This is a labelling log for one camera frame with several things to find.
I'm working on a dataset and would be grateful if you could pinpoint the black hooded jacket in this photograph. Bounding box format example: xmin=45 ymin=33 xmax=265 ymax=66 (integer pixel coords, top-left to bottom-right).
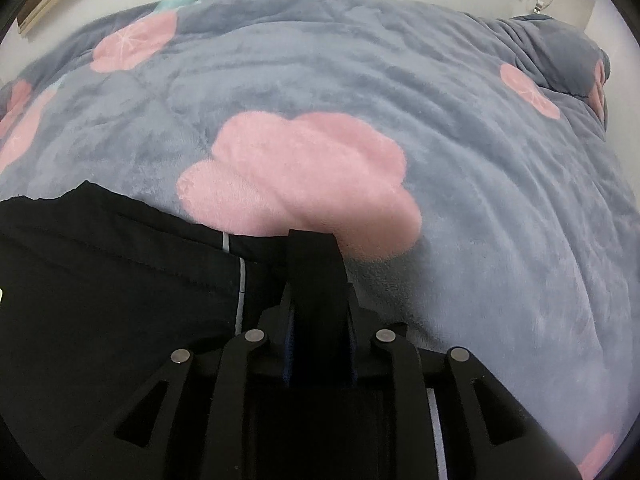
xmin=0 ymin=179 xmax=352 ymax=480

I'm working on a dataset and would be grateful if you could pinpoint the grey floral bed blanket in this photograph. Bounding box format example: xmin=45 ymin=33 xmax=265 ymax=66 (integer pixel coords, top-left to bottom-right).
xmin=1 ymin=0 xmax=639 ymax=479

